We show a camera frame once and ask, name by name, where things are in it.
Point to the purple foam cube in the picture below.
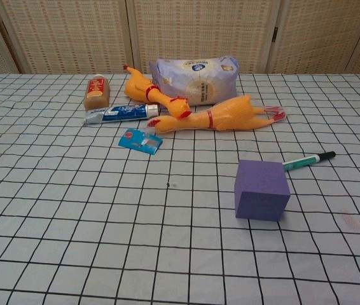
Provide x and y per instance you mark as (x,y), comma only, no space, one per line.
(261,197)

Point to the green black marker pen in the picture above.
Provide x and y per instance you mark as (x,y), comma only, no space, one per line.
(307,159)

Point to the small blue card packet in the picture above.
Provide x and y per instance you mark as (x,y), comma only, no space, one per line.
(140,141)

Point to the yellow rubber chicken toy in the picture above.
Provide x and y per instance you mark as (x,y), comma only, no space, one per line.
(138,89)
(227,114)

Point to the blue white toothpaste tube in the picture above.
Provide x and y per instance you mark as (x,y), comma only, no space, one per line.
(122,113)

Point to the lavender white soft package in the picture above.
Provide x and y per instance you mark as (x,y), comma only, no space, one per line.
(199,79)

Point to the brown drink bottle red label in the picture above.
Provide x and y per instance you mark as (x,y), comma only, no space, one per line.
(97,92)

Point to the checked white tablecloth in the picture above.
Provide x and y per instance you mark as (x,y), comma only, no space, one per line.
(103,222)

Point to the dark metal screen hinge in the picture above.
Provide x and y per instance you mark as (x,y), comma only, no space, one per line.
(275,33)

